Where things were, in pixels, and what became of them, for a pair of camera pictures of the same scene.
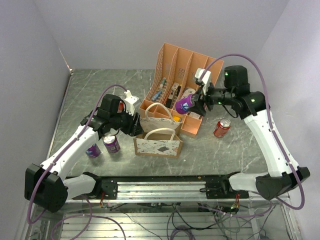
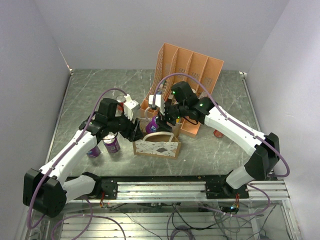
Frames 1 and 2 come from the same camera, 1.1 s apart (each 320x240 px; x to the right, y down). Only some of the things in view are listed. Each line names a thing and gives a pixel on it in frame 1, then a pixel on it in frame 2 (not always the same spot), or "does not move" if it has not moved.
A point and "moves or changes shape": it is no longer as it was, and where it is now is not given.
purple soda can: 111,143 does not move
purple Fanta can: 182,105 moves or changes shape
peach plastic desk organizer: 174,76 does not move
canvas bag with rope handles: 160,138 does not move
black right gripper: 198,107 to 164,125
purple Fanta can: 93,151 does not move
